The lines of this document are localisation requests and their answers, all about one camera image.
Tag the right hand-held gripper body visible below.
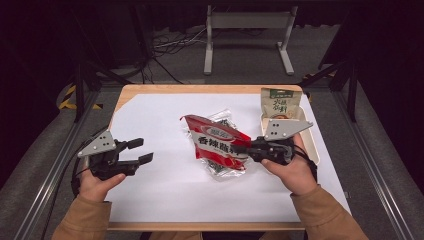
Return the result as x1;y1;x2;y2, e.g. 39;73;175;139
248;119;314;167

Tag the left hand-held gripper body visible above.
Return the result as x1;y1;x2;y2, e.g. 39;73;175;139
77;129;139;182

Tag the beige green snack packet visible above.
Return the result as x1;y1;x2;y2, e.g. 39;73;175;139
260;87;303;120

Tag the red snack packet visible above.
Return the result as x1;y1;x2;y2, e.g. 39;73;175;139
179;114;253;172

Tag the white plastic bin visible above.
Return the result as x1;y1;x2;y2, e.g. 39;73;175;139
259;104;321;166

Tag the clear dark seaweed packet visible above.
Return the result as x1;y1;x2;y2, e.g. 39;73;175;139
181;108;249;179

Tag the person's left hand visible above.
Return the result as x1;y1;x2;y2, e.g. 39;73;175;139
78;166;127;203

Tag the person's right hand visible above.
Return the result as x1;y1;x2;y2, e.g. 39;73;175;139
260;133;318;197

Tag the white table mat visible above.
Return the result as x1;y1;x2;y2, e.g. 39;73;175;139
105;93;351;224

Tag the black metal stand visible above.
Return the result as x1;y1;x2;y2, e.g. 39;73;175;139
71;6;134;123
301;59;359;123

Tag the yellow black hazard tape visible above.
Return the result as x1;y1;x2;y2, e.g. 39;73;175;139
58;83;103;111

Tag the grey metal stand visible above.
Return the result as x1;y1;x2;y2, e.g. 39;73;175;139
203;4;299;76

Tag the black floor cable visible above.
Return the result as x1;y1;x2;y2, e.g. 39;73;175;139
39;124;109;240

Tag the right hand-held gripper black cable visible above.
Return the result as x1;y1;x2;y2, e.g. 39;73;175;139
291;143;318;183

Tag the hand-held gripper black cable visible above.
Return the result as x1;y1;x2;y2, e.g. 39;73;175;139
70;156;91;198
291;143;318;183

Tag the left hand-held gripper black cable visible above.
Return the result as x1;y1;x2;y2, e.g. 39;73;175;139
70;156;91;198

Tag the aluminium floor rail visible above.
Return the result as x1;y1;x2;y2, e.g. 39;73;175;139
333;89;414;240
13;89;101;240

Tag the bundle of floor cables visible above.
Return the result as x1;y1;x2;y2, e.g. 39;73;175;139
151;28;208;56

